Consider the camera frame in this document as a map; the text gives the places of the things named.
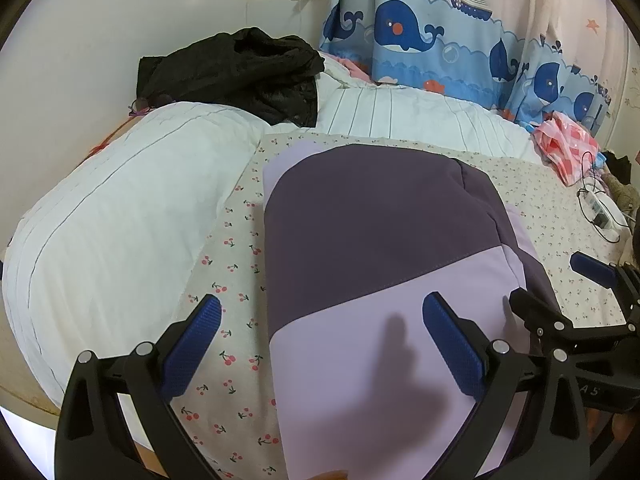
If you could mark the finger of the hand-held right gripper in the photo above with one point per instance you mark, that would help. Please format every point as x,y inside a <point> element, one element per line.
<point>592,267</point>
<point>540,317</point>

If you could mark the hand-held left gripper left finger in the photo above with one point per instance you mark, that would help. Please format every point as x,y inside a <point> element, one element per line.
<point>196,345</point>

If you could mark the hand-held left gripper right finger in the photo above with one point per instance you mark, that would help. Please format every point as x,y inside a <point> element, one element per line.
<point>452,345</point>

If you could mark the purple two-tone jacket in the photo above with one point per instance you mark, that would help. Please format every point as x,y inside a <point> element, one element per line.
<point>375,220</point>

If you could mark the cherry print bedsheet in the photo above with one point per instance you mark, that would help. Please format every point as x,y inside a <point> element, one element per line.
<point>235,320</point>

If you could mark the black charger plug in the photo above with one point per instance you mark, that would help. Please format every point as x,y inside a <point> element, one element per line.
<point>603,221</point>

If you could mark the dark cloth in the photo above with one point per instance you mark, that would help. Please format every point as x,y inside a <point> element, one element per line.
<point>617,165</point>

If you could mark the pink patterned cloth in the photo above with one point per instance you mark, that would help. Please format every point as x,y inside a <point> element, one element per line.
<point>565,147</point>

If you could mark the white striped duvet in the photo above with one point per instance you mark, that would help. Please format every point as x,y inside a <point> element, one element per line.
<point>125,210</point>

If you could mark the white wardrobe door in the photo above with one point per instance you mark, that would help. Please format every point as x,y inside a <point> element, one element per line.
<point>622,85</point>

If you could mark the orange star sticker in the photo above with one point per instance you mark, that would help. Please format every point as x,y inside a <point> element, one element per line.
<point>592,25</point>

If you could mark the black padded jacket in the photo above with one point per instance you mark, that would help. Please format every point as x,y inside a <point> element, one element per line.
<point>240,70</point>

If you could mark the whale print curtain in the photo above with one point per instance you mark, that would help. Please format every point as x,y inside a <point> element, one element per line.
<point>400,25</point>

